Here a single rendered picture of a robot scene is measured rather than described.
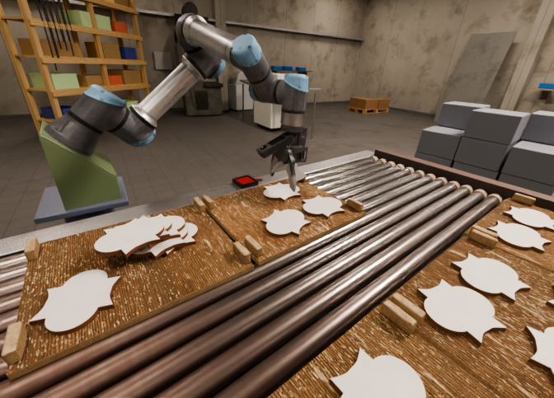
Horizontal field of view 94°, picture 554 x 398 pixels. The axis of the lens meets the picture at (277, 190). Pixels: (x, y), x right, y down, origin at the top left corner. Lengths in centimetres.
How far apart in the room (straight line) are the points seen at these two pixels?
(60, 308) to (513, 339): 79
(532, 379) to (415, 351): 16
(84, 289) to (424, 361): 61
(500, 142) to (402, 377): 254
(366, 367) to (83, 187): 98
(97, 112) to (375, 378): 106
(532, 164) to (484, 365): 241
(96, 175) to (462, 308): 110
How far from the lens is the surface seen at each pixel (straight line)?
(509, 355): 63
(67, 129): 111
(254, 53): 78
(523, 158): 288
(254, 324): 54
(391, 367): 50
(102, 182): 111
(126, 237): 67
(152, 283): 61
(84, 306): 61
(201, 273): 61
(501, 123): 286
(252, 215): 79
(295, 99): 81
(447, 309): 62
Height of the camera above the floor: 135
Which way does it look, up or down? 26 degrees down
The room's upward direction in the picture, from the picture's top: 3 degrees clockwise
